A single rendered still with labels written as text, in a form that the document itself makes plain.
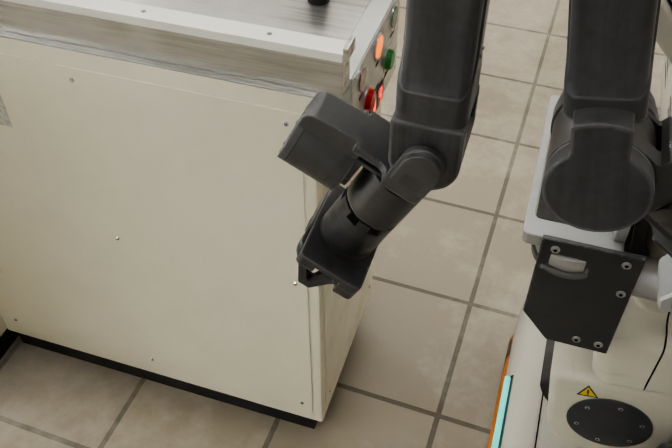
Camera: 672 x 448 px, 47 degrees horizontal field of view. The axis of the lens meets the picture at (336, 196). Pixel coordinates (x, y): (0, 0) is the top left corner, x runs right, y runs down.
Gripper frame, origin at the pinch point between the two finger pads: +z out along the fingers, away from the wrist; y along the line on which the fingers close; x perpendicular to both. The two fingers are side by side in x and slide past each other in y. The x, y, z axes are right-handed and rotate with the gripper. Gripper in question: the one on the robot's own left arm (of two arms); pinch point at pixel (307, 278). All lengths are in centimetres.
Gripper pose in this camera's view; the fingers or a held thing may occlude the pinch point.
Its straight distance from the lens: 80.4
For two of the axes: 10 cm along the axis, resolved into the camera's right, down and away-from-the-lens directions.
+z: -4.4, 5.5, 7.1
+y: -3.1, 6.5, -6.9
